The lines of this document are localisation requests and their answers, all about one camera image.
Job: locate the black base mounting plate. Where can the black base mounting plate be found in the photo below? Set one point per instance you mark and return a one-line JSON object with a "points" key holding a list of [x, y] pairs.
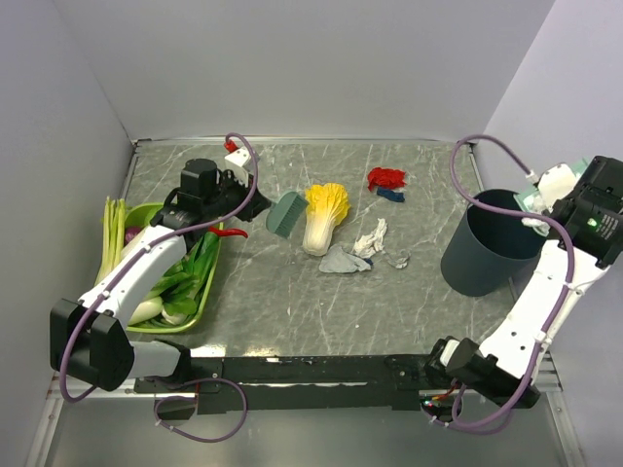
{"points": [[217, 384]]}

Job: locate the bok choy greens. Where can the bok choy greens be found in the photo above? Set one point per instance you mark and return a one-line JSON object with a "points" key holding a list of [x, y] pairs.
{"points": [[181, 286]]}

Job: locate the white paper scrap centre right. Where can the white paper scrap centre right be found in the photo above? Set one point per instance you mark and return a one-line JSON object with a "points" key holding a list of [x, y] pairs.
{"points": [[372, 243]]}

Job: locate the red chili pepper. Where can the red chili pepper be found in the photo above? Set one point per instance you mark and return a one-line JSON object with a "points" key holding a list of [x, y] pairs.
{"points": [[228, 232]]}

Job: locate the teal dustpan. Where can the teal dustpan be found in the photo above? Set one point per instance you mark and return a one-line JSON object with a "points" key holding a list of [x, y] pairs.
{"points": [[578, 169]]}

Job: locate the green onion stalks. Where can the green onion stalks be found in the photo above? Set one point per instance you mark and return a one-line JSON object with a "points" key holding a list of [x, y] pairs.
{"points": [[113, 240]]}

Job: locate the white paper scrap top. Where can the white paper scrap top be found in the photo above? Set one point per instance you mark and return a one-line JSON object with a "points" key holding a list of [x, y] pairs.
{"points": [[538, 226]]}

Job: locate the green vegetable tray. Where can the green vegetable tray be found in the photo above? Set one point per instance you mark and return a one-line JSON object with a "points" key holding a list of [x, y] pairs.
{"points": [[157, 326]]}

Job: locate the red paper scrap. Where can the red paper scrap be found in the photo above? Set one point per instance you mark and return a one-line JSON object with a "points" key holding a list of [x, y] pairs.
{"points": [[387, 178]]}

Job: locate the purple onion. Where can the purple onion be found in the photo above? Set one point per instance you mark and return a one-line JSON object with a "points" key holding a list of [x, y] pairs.
{"points": [[132, 235]]}

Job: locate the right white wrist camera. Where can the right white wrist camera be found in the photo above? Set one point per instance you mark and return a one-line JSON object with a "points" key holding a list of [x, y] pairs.
{"points": [[555, 183]]}

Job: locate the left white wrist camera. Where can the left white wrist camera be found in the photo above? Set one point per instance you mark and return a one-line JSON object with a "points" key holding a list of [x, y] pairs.
{"points": [[240, 163]]}

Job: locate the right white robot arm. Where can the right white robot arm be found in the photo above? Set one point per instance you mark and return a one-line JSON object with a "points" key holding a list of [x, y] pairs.
{"points": [[589, 207]]}

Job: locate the yellow napa cabbage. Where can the yellow napa cabbage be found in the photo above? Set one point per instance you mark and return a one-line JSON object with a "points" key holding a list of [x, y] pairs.
{"points": [[327, 208]]}

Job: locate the teal hand brush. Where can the teal hand brush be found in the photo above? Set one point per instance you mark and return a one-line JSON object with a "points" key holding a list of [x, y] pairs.
{"points": [[284, 214]]}

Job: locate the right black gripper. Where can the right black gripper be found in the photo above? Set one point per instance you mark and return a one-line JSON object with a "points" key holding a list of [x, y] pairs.
{"points": [[568, 197]]}

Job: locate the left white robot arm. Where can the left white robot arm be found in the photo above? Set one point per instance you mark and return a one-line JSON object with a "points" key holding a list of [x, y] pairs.
{"points": [[88, 337]]}

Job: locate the dark blue bin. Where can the dark blue bin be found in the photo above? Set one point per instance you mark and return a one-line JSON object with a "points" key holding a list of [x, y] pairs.
{"points": [[486, 250]]}

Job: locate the grey paper scrap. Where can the grey paper scrap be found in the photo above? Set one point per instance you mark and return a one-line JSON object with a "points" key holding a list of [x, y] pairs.
{"points": [[337, 260]]}

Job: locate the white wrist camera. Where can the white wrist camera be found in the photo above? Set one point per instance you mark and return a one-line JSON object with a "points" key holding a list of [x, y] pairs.
{"points": [[555, 183], [240, 163]]}

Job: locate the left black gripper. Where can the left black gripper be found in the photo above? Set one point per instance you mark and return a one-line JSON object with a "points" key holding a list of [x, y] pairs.
{"points": [[256, 204]]}

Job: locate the dark blue paper scrap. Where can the dark blue paper scrap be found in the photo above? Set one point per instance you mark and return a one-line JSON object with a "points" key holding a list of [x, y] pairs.
{"points": [[390, 195]]}

